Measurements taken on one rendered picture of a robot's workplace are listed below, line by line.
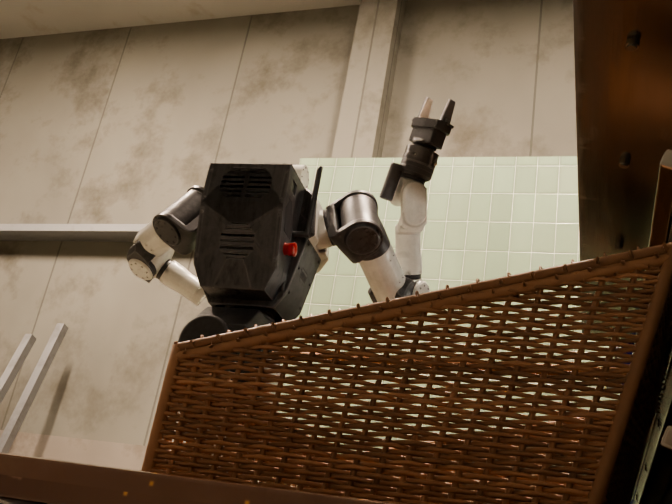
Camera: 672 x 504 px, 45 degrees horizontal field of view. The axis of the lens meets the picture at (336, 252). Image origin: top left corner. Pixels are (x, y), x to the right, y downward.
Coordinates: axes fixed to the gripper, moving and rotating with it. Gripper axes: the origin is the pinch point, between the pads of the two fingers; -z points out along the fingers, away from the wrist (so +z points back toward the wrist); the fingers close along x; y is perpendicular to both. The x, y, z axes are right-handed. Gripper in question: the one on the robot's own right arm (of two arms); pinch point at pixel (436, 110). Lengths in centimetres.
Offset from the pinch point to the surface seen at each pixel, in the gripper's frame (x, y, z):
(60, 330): 394, 103, 151
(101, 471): -103, -117, 66
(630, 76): -74, -33, 2
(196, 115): 443, 172, -34
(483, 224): 97, 145, 5
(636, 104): -72, -26, 4
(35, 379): 377, 90, 184
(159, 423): -85, -102, 67
